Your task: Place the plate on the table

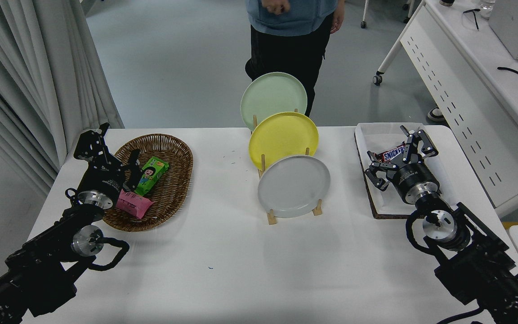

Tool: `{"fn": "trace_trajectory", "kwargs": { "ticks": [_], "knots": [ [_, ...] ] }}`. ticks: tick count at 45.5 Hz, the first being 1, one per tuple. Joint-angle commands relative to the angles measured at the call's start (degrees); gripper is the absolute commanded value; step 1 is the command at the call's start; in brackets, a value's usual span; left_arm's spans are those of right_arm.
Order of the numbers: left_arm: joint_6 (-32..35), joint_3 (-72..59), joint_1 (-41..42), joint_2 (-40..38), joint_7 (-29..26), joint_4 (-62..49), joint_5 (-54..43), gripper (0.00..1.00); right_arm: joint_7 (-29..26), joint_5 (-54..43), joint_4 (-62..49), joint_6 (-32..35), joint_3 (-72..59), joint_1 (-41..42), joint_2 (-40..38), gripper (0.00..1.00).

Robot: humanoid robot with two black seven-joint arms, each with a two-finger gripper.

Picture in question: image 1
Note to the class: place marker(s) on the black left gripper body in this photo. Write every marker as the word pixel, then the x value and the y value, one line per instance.
pixel 102 182

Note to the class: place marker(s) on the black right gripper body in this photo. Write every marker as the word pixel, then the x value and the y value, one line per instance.
pixel 414 179

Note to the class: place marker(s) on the grey plate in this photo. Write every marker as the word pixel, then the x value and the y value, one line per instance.
pixel 292 186

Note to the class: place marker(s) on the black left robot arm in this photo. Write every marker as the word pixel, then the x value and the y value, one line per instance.
pixel 38 265

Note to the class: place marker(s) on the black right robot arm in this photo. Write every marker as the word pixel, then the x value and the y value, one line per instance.
pixel 479 265

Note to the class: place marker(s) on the yellow plate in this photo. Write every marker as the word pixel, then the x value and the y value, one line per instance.
pixel 281 137

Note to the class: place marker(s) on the wooden plate rack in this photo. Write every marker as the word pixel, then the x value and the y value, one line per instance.
pixel 271 218

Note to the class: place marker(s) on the pale green plate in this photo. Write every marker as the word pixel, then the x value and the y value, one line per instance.
pixel 272 94

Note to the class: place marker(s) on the person's left hand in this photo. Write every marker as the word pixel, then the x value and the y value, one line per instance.
pixel 338 15

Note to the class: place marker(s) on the person's right hand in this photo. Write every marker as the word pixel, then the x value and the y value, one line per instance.
pixel 276 6

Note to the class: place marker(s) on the green snack pack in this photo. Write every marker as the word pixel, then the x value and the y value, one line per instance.
pixel 151 175

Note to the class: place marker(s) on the brown Snickers bar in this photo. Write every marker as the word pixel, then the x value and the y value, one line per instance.
pixel 391 154

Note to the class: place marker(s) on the pink snack pack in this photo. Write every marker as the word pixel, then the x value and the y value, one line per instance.
pixel 134 204

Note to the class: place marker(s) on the white tray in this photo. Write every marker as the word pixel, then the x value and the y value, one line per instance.
pixel 380 135

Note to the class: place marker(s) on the brown wicker basket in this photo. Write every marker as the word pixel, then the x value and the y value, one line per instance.
pixel 176 180

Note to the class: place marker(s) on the white perforated desk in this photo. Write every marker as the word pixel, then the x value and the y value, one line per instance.
pixel 475 90

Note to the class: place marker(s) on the grey curtain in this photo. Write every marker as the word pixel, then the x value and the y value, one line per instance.
pixel 29 67

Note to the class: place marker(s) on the white caster leg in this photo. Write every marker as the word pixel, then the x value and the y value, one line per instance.
pixel 409 9
pixel 364 13

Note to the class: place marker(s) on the black eyeglasses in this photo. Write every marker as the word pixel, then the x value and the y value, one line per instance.
pixel 475 18

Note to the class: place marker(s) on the silver laptop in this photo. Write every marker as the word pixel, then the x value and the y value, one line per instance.
pixel 511 22

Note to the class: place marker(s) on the clear plastic bottle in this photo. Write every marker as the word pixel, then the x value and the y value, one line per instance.
pixel 487 6

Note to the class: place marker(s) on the person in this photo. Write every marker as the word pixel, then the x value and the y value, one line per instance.
pixel 286 49

